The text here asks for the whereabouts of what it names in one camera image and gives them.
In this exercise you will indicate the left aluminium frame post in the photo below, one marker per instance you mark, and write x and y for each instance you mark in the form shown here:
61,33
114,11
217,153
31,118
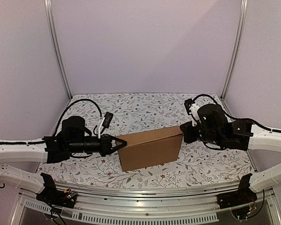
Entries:
56,48

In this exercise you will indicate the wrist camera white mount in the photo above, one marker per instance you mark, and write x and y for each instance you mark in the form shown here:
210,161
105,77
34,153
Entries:
192,110
103,124

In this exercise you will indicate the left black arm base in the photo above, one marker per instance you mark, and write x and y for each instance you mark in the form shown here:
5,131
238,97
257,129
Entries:
51,196

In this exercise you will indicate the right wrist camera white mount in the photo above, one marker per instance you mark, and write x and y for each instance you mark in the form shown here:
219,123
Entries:
192,110

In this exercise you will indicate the right aluminium frame post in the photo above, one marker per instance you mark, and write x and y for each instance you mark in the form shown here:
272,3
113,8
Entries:
236,48

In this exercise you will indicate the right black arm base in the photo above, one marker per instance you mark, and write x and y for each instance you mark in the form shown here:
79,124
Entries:
242,195

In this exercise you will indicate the brown cardboard box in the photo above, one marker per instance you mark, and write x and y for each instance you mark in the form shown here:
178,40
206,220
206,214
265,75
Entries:
150,148

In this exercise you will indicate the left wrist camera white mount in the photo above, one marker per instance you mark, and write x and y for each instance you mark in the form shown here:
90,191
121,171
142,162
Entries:
103,124

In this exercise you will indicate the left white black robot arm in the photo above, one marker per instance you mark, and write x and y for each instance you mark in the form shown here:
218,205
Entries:
74,137

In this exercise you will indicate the aluminium front rail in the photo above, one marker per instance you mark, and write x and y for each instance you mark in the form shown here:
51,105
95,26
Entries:
170,206

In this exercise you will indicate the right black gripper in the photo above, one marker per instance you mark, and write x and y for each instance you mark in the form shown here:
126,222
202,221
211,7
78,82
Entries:
187,132

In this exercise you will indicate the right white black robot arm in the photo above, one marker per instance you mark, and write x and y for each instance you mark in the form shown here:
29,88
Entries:
210,125

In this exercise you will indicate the floral patterned table mat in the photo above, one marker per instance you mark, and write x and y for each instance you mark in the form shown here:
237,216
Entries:
196,165

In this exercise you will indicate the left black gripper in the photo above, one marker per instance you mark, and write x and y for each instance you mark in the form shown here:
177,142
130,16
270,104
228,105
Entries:
106,148

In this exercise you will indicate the aluminium frame post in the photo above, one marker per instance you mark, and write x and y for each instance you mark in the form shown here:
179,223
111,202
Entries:
56,48
236,48

